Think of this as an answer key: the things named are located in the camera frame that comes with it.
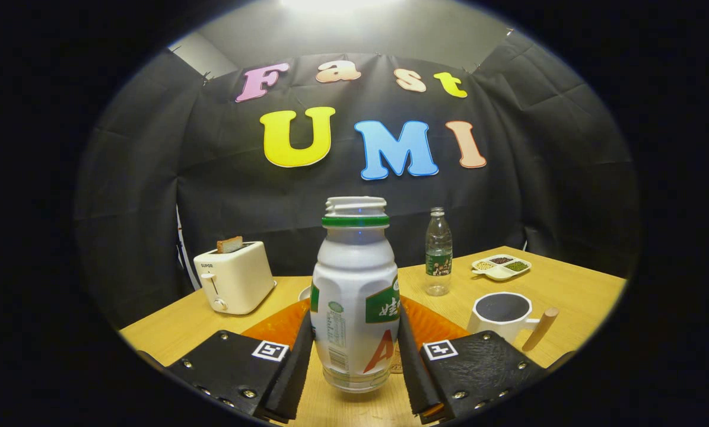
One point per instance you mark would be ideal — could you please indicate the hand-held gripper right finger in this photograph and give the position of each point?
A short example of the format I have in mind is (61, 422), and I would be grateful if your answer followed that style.
(413, 373)

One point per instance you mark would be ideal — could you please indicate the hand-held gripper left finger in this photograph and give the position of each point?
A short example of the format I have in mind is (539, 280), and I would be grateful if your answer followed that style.
(292, 373)

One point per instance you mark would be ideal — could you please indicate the white juice bottle green label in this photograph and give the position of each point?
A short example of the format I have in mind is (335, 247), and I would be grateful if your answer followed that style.
(354, 279)

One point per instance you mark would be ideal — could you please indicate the clear plastic water bottle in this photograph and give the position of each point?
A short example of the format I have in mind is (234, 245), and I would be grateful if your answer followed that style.
(438, 261)

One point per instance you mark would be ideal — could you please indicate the cream toaster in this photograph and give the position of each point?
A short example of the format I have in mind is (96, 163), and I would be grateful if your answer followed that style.
(241, 279)

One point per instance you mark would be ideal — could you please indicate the white divided dish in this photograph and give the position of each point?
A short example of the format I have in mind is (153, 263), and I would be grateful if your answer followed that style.
(499, 274)

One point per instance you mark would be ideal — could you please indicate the toast slice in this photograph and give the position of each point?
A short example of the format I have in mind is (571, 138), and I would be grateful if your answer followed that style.
(229, 244)

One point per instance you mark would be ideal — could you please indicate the pile of dark beans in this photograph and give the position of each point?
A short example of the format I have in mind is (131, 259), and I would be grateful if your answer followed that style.
(501, 260)

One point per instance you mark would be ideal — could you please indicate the pile of green beans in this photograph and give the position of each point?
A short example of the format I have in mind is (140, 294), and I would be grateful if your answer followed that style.
(517, 266)

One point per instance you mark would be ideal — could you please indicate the wooden table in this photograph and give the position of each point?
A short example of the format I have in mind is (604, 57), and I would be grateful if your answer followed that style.
(568, 284)

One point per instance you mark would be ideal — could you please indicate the black backdrop cloth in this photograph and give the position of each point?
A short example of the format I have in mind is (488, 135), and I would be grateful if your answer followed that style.
(152, 178)

